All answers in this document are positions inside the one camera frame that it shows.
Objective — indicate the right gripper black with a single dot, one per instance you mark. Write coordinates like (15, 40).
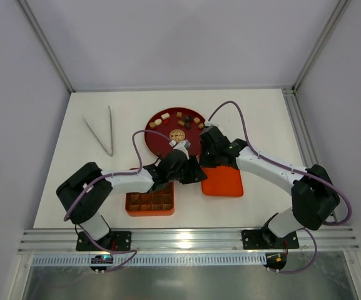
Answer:
(211, 149)

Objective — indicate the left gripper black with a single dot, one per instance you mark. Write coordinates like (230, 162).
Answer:
(191, 170)

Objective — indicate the orange box lid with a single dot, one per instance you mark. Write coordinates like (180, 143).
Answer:
(222, 181)

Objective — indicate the silver metal tongs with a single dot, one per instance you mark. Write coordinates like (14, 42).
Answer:
(100, 125)

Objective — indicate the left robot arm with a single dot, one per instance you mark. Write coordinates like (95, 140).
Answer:
(86, 190)

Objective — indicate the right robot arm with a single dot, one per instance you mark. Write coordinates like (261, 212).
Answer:
(313, 199)

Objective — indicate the orange chocolate box tray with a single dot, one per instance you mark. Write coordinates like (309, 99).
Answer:
(161, 203)

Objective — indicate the white rectangular chocolate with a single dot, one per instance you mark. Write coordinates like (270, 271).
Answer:
(165, 116)

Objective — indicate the red round plate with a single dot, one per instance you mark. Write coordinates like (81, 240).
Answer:
(189, 127)

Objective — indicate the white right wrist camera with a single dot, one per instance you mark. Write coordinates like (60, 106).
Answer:
(209, 124)

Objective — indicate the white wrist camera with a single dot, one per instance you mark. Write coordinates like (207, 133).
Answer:
(209, 124)
(183, 145)

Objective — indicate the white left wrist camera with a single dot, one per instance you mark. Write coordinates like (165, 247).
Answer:
(183, 145)

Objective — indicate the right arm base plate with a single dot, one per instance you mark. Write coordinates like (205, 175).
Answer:
(257, 239)

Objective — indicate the white slotted cable duct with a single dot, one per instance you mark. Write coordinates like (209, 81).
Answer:
(154, 259)

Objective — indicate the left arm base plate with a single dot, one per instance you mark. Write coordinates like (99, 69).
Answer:
(113, 241)

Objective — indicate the aluminium front rail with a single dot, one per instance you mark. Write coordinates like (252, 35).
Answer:
(193, 240)

